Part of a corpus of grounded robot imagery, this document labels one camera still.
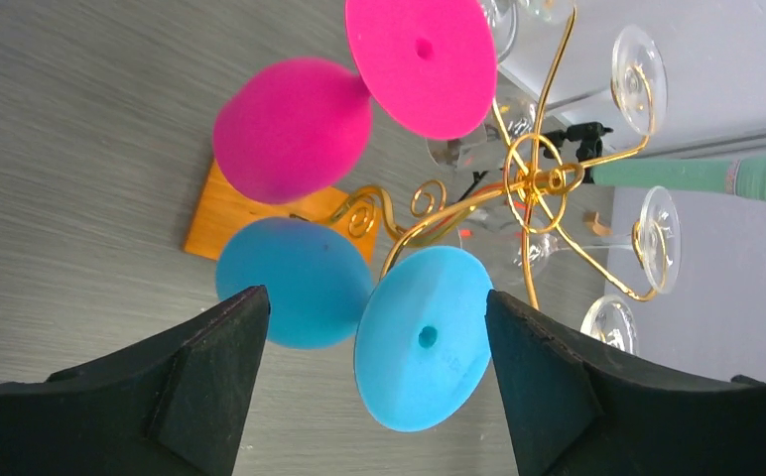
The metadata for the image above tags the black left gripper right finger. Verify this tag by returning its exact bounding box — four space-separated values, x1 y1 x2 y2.
485 291 766 475

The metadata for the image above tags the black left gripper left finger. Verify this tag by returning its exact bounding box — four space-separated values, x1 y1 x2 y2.
0 286 270 475

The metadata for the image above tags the blue plastic wine glass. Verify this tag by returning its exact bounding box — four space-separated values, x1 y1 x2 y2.
215 217 492 432

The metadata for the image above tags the pink plastic wine glass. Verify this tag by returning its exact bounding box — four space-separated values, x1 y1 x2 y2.
212 0 498 204

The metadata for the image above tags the clear wine glass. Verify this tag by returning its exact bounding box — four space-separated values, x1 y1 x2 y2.
540 25 669 137
579 295 638 355
457 186 682 294
427 96 537 173

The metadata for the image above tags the orange wooden rack base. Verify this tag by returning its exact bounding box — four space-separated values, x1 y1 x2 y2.
182 162 348 261

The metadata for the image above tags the tan curved wooden piece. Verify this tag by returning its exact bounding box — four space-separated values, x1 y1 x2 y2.
582 211 613 237

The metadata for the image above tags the mint green microphone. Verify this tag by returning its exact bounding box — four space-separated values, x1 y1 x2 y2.
590 157 766 202

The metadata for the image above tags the gold wire glass rack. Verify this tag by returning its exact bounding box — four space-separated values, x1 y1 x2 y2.
320 10 658 301

